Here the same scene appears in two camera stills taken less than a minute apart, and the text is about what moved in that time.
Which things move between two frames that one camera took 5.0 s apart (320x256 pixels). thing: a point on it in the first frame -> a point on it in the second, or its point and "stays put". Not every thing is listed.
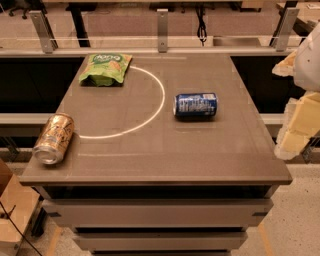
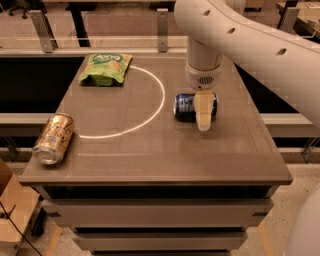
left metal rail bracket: [45, 33] stays put
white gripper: [309, 63] -> [202, 77]
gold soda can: [54, 139] stays put
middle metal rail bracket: [162, 21] stays put
